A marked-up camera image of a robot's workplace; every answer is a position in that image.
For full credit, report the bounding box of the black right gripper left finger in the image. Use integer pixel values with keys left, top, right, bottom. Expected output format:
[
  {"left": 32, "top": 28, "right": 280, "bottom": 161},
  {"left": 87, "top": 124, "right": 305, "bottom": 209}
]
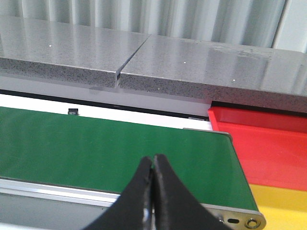
[{"left": 84, "top": 157, "right": 153, "bottom": 230}]

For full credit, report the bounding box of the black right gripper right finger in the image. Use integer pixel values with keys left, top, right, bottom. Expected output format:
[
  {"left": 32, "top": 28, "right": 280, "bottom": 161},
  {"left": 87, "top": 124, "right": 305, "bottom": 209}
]
[{"left": 153, "top": 154, "right": 225, "bottom": 230}]

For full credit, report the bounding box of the green conveyor belt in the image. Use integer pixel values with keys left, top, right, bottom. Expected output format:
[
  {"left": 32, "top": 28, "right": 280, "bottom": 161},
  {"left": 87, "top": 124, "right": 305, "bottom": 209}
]
[{"left": 0, "top": 107, "right": 258, "bottom": 210}]

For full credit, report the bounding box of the yellow plastic tray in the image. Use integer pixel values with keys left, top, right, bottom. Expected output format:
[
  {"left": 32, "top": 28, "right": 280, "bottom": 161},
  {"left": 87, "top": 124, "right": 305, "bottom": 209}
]
[{"left": 250, "top": 184, "right": 307, "bottom": 230}]

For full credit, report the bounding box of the red plastic tray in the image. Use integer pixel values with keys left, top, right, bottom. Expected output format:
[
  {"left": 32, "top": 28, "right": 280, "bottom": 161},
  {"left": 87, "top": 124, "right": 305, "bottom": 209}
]
[{"left": 208, "top": 107, "right": 307, "bottom": 191}]

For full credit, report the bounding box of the small black sensor block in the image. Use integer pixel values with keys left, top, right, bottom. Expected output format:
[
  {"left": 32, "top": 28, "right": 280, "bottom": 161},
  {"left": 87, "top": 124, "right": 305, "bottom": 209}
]
[{"left": 68, "top": 108, "right": 79, "bottom": 115}]

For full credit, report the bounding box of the grey stone slab right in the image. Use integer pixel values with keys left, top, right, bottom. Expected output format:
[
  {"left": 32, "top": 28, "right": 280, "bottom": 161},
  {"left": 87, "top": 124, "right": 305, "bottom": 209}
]
[{"left": 118, "top": 35, "right": 307, "bottom": 113}]

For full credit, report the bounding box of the grey stone slab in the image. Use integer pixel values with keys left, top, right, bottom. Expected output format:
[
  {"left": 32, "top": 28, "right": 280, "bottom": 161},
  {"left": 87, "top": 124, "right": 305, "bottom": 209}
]
[
  {"left": 118, "top": 35, "right": 307, "bottom": 113},
  {"left": 0, "top": 15, "right": 148, "bottom": 88}
]

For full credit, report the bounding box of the grey stone slab left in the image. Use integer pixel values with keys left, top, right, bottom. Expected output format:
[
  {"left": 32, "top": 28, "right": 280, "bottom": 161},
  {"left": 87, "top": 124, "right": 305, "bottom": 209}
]
[{"left": 0, "top": 15, "right": 148, "bottom": 88}]

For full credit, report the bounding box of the aluminium conveyor frame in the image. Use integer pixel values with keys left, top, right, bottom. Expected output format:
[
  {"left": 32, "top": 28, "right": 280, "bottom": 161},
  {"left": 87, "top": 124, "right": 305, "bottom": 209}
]
[{"left": 0, "top": 128, "right": 267, "bottom": 230}]

